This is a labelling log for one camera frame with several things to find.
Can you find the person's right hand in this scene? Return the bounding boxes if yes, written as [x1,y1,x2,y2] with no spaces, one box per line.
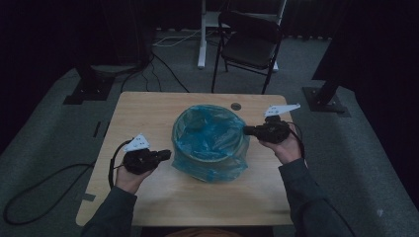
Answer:
[258,126,303,165]

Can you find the white floor cable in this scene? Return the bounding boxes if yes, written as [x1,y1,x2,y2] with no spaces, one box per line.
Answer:
[152,29,202,47]

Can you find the white desk frame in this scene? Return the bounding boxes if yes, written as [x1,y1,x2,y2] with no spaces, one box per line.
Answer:
[197,0,289,73]

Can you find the black stand with base plate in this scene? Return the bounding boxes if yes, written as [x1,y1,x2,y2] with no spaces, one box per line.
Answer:
[62,63,117,106]
[301,77,352,119]

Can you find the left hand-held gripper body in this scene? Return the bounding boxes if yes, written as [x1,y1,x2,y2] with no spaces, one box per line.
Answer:
[122,132,156,176]

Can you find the person's left hand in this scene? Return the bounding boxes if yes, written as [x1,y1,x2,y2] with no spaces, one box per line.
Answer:
[114,162,156,195]

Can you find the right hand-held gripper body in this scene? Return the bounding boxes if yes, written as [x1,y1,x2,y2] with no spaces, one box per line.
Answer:
[259,103,301,144]

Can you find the long looped black floor cable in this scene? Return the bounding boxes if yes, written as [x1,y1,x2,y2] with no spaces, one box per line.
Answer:
[2,162,97,227]

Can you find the blue plastic bag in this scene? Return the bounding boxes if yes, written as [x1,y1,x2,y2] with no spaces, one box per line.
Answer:
[171,104,251,184]

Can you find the black folding chair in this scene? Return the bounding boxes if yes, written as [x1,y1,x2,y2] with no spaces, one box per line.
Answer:
[210,10,285,96]

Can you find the dark curtain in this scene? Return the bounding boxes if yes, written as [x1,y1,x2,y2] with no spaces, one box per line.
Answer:
[310,0,419,201]
[0,0,156,154]

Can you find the person's orange lap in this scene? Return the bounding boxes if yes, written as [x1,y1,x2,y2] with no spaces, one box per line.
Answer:
[164,227,245,237]

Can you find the right hand-held gripper cable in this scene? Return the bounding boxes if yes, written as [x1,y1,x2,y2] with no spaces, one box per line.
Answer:
[288,120,306,159]

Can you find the hand-held gripper cable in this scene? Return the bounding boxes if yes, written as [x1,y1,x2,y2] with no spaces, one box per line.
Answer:
[108,139,132,191]
[288,120,306,159]

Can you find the grey round stand base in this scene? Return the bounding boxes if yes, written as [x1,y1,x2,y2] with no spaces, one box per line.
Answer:
[90,63,139,77]

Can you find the left hand-held gripper cable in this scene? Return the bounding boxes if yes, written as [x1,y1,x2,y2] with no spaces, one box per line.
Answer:
[108,139,132,191]

